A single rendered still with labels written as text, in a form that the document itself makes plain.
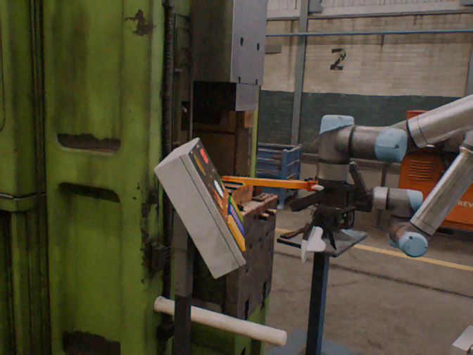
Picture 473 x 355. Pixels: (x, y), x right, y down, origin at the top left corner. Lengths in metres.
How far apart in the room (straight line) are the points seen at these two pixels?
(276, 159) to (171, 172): 4.39
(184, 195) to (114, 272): 0.72
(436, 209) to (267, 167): 4.05
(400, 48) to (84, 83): 7.94
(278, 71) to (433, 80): 3.10
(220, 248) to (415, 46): 8.29
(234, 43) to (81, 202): 0.76
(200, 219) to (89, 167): 0.63
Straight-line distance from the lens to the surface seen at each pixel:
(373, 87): 9.13
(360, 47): 9.25
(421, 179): 4.96
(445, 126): 1.09
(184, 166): 0.93
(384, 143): 0.99
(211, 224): 0.95
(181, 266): 1.16
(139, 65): 1.36
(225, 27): 1.52
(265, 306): 2.00
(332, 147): 1.03
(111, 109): 1.49
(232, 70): 1.50
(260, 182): 1.64
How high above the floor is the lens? 1.32
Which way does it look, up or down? 11 degrees down
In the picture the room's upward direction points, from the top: 3 degrees clockwise
